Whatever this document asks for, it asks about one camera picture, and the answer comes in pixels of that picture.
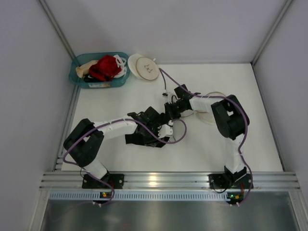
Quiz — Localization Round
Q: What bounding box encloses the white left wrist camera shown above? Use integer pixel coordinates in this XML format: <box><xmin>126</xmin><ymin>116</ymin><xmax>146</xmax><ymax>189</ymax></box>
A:
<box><xmin>158</xmin><ymin>120</ymin><xmax>173</xmax><ymax>139</ymax></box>

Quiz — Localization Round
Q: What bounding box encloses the red bra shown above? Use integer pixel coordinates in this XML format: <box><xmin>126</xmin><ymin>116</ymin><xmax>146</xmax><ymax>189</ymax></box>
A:
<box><xmin>89</xmin><ymin>55</ymin><xmax>121</xmax><ymax>82</ymax></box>

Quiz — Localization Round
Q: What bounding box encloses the black bra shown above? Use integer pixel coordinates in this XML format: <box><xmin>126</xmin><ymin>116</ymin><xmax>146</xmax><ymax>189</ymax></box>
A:
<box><xmin>125</xmin><ymin>124</ymin><xmax>165</xmax><ymax>148</ymax></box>

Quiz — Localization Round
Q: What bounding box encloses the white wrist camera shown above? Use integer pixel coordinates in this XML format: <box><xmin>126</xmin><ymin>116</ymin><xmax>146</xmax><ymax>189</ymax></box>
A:
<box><xmin>162</xmin><ymin>91</ymin><xmax>176</xmax><ymax>101</ymax></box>
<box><xmin>158</xmin><ymin>120</ymin><xmax>173</xmax><ymax>139</ymax></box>

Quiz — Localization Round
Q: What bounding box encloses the teal plastic basket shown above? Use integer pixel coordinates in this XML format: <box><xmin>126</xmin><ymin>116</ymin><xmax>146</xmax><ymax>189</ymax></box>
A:
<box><xmin>69</xmin><ymin>52</ymin><xmax>130</xmax><ymax>89</ymax></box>

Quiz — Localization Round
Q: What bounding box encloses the perforated cable duct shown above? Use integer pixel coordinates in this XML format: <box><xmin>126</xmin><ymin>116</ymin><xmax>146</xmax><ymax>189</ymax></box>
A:
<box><xmin>49</xmin><ymin>191</ymin><xmax>244</xmax><ymax>201</ymax></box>

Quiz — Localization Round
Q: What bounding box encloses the white bra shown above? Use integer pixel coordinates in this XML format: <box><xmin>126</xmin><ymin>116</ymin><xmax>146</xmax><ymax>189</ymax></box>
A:
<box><xmin>114</xmin><ymin>55</ymin><xmax>127</xmax><ymax>78</ymax></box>

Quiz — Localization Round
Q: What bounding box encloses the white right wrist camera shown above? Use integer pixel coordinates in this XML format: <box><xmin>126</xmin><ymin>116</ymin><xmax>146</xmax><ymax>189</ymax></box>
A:
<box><xmin>162</xmin><ymin>91</ymin><xmax>176</xmax><ymax>101</ymax></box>

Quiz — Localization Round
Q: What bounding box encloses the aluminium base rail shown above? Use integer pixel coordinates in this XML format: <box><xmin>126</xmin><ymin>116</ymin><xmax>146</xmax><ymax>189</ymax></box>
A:
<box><xmin>39</xmin><ymin>171</ymin><xmax>300</xmax><ymax>192</ymax></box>

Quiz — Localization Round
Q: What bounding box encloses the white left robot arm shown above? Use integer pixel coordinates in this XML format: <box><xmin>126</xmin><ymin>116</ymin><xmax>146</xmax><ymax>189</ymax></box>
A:
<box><xmin>64</xmin><ymin>107</ymin><xmax>173</xmax><ymax>182</ymax></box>

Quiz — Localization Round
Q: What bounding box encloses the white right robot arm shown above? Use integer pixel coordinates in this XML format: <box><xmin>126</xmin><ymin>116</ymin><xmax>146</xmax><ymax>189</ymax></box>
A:
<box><xmin>164</xmin><ymin>85</ymin><xmax>250</xmax><ymax>181</ymax></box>

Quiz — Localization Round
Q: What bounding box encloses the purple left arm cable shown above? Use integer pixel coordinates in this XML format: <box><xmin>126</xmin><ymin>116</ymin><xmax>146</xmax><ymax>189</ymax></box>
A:
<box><xmin>63</xmin><ymin>119</ymin><xmax>188</xmax><ymax>207</ymax></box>

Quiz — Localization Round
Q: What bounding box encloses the beige bra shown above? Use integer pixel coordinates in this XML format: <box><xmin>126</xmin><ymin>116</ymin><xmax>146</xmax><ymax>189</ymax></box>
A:
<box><xmin>75</xmin><ymin>60</ymin><xmax>98</xmax><ymax>78</ymax></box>

